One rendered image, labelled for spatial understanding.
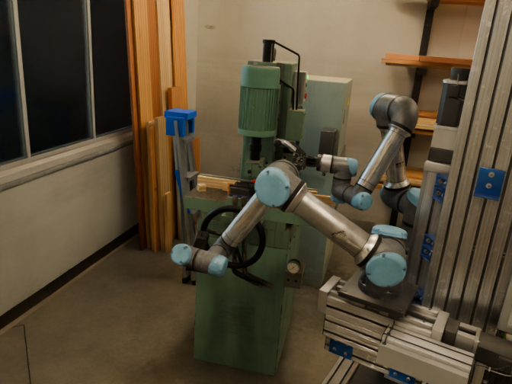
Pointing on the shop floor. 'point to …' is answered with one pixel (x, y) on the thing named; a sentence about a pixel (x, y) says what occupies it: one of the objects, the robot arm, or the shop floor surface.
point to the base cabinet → (245, 312)
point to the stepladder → (184, 172)
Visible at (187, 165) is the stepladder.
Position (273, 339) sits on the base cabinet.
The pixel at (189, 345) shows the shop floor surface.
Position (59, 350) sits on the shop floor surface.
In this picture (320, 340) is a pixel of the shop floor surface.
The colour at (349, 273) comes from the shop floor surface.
